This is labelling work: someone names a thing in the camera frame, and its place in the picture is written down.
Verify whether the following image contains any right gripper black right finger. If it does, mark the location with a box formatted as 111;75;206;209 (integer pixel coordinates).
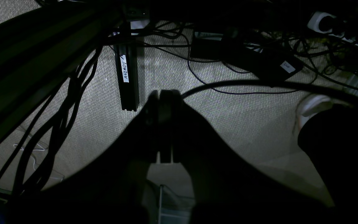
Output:
160;90;333;224

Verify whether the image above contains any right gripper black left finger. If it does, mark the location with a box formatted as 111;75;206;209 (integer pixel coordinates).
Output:
42;91;158;224

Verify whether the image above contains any white shoe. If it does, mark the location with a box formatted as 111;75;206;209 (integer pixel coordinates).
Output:
293;94;334;137

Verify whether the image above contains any black trouser leg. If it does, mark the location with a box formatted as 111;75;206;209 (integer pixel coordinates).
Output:
297;104;358;224

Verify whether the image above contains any black aluminium profile with label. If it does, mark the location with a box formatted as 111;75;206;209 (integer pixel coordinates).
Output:
113;30;139;112

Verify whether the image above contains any black power adapter with label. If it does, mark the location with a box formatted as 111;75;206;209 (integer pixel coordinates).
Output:
190;31;304;82

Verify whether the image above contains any white power strip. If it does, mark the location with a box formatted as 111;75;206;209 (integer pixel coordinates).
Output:
307;11;358;46

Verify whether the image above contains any black cable bundle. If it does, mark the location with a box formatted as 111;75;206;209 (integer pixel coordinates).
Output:
0;47;103;196

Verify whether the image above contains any thin black floor cable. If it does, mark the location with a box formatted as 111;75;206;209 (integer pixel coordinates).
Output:
179;31;319;95

